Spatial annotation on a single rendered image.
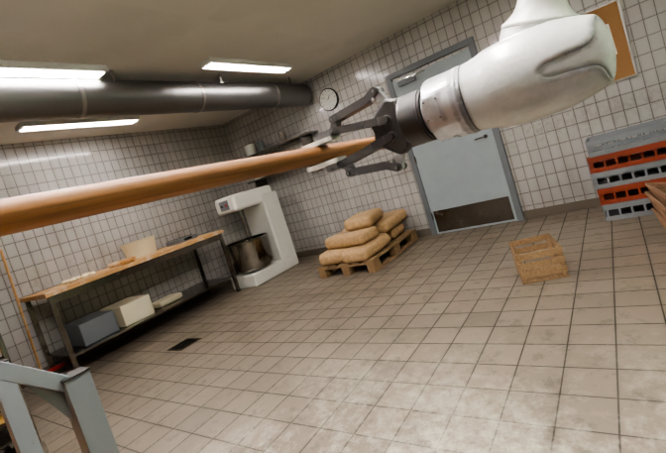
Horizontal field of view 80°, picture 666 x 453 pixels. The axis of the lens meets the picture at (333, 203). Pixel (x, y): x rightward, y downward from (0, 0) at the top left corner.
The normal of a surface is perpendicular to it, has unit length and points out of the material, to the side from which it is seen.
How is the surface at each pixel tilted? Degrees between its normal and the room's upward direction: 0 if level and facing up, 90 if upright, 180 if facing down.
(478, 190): 90
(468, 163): 90
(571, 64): 98
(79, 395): 90
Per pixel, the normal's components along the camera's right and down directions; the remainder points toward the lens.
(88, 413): 0.78, -0.21
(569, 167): -0.55, 0.23
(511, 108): -0.33, 0.72
